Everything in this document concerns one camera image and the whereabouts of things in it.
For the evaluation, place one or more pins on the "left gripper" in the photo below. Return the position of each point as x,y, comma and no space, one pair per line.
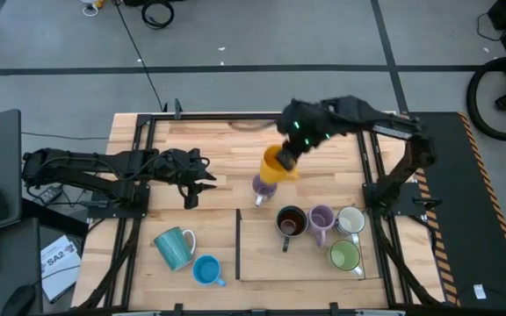
176,164

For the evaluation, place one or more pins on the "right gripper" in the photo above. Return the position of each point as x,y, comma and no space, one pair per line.
305,125

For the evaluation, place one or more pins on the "yellow faceted mug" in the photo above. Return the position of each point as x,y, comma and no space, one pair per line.
272,175

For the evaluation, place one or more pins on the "dark brown glazed mug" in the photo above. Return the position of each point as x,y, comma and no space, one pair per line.
291,221

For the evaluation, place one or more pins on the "pale pink ribbed mug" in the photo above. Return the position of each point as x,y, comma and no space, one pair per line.
321,219

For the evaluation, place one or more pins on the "white mug blue floral print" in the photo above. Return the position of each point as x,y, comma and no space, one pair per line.
350,219

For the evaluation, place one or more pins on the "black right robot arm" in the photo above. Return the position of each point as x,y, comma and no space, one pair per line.
367,114

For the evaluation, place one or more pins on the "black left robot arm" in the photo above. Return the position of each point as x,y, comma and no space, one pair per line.
103,160

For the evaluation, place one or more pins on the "light blue plastic mug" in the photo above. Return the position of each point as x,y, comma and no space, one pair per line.
207,270

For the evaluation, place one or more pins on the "black power adapter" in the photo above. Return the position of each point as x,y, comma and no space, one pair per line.
50,193

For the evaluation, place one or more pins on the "white printed booklet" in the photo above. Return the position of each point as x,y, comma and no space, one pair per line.
59,267

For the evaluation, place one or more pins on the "black mat hazard stripe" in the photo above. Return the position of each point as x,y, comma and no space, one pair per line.
468,197

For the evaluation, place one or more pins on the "orange vacuum cleaner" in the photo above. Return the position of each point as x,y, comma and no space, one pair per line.
472,105

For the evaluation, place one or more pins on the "black computer mouse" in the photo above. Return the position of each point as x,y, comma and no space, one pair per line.
18,300

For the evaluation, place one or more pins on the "white label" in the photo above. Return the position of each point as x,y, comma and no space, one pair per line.
479,291

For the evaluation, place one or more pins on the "black table rig frame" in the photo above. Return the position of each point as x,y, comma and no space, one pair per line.
213,116

